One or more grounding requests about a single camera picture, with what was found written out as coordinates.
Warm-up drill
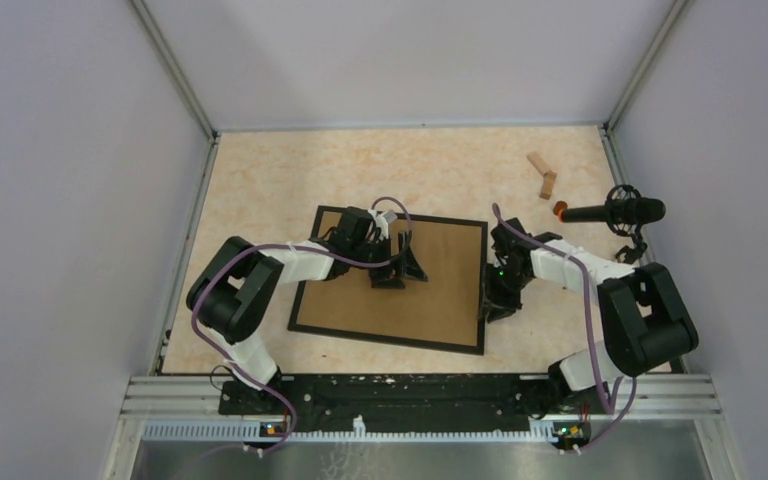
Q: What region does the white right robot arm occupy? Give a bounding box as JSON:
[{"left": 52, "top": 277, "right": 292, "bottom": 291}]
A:
[{"left": 479, "top": 218, "right": 699, "bottom": 418}]

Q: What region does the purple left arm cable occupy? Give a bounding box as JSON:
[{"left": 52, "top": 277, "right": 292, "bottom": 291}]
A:
[{"left": 188, "top": 195, "right": 415, "bottom": 458}]

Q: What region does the wooden block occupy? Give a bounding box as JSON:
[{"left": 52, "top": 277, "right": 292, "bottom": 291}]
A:
[
  {"left": 527, "top": 152, "right": 552, "bottom": 176},
  {"left": 539, "top": 171, "right": 557, "bottom": 200}
]

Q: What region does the black picture frame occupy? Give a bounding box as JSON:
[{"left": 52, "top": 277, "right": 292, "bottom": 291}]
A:
[{"left": 287, "top": 204, "right": 489, "bottom": 357}]

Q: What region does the brown backing board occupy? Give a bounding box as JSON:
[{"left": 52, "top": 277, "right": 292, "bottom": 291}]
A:
[{"left": 295, "top": 211, "right": 483, "bottom": 348}]

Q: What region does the orange cylinder block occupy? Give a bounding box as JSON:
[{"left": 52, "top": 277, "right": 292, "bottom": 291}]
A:
[{"left": 552, "top": 201, "right": 568, "bottom": 221}]

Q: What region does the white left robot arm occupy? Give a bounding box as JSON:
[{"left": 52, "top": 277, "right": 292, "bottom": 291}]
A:
[{"left": 185, "top": 207, "right": 428, "bottom": 414}]

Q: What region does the black microphone on tripod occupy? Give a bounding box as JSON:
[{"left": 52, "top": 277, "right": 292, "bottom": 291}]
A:
[{"left": 561, "top": 184, "right": 666, "bottom": 264}]

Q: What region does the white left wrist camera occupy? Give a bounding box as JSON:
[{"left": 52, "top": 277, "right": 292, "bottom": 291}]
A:
[{"left": 368, "top": 209, "right": 398, "bottom": 242}]

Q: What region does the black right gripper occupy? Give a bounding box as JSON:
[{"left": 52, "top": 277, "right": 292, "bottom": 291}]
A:
[{"left": 477, "top": 262, "right": 532, "bottom": 323}]

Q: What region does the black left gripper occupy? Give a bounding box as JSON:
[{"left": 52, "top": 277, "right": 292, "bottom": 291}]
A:
[{"left": 349, "top": 231, "right": 426, "bottom": 289}]

